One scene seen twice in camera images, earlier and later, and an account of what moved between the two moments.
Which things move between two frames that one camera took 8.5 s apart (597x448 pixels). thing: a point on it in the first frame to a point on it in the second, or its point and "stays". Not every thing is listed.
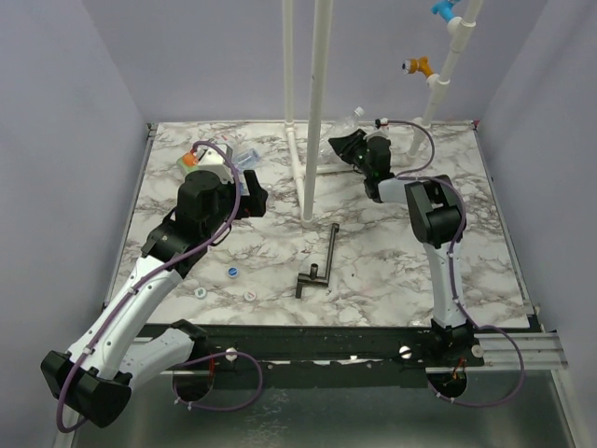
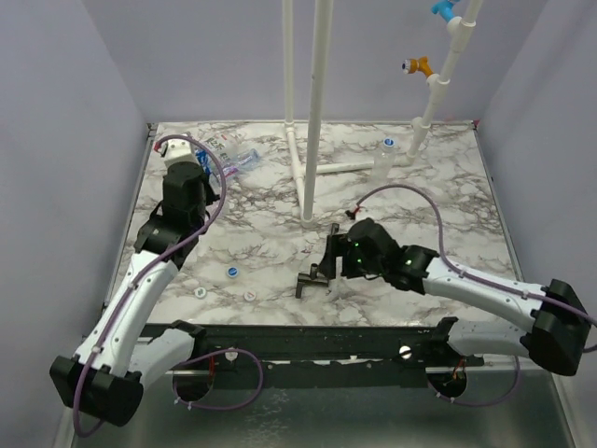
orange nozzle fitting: (413, 65) stays
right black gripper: (354, 149) to (332, 255)
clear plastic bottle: (327, 153) to (382, 163)
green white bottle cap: (200, 292) stays
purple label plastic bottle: (246, 160) stays
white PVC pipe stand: (306, 172) stays
